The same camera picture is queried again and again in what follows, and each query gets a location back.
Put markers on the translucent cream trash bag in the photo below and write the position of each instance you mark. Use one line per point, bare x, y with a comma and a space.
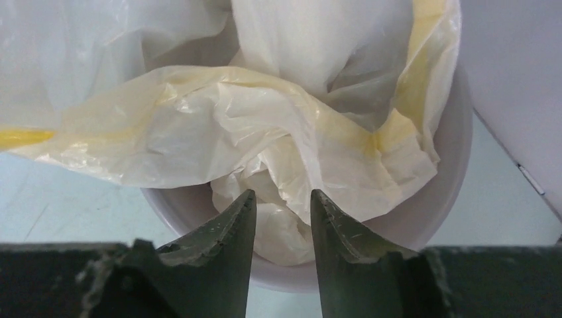
282, 97

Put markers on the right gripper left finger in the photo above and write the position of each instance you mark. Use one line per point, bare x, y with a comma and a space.
204, 273

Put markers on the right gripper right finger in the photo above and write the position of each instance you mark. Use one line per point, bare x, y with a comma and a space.
362, 274

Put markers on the grey plastic trash bin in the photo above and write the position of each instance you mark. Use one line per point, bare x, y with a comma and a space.
411, 224

